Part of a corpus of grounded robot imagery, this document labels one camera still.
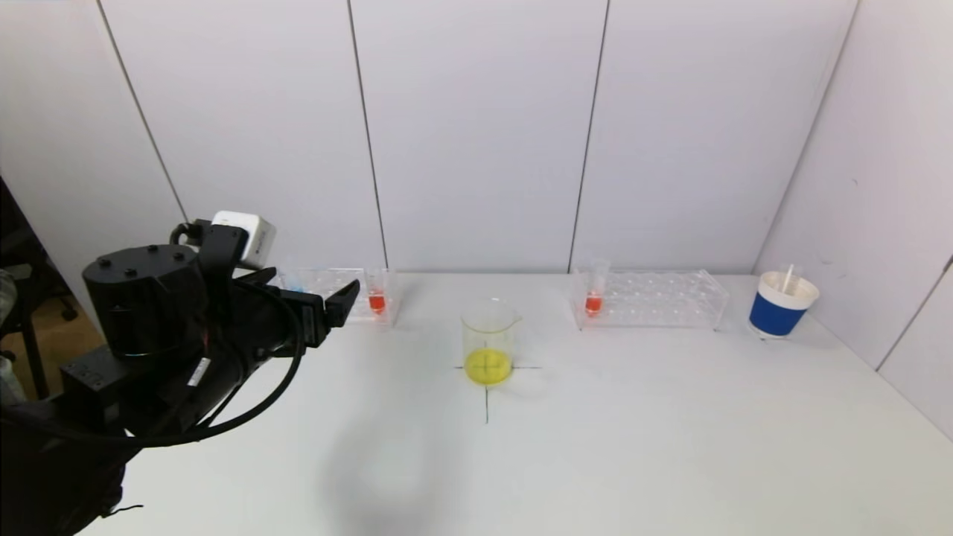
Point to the test tube with yellow pigment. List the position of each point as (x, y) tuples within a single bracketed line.
[(787, 279)]

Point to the grey fabric object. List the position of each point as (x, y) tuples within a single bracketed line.
[(9, 383)]

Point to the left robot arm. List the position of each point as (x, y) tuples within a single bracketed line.
[(141, 298)]

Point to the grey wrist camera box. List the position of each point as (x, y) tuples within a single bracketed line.
[(249, 231)]

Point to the blue white paper cup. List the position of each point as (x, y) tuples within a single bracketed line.
[(778, 316)]

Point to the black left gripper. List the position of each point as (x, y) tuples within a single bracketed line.
[(311, 318)]

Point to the clear glass beaker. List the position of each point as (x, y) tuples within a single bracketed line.
[(488, 366)]

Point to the test tube with blue pigment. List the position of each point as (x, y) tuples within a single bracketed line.
[(295, 284)]

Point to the clear acrylic test tube rack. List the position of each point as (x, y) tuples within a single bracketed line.
[(655, 305), (320, 279)]

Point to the test tube with red pigment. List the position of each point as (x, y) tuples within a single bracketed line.
[(376, 301), (593, 303)]

